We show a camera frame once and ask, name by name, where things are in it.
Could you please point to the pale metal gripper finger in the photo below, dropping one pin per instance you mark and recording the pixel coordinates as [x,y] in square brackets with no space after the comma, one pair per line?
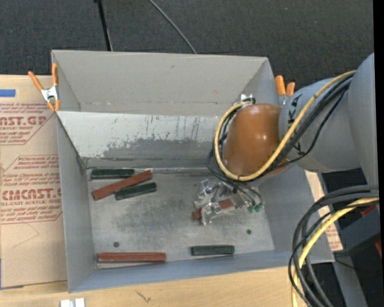
[213,211]
[206,189]

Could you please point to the red-brown block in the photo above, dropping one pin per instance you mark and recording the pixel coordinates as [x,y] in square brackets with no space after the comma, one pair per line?
[120,185]
[131,257]
[196,214]

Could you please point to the dark green flat block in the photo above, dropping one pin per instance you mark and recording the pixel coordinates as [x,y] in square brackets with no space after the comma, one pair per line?
[136,191]
[112,173]
[212,250]

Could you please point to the grey metal bin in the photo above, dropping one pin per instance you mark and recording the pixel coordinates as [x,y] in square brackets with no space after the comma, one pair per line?
[169,219]

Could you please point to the brown cardboard board, red print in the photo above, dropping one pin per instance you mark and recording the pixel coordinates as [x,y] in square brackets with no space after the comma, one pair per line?
[31,237]

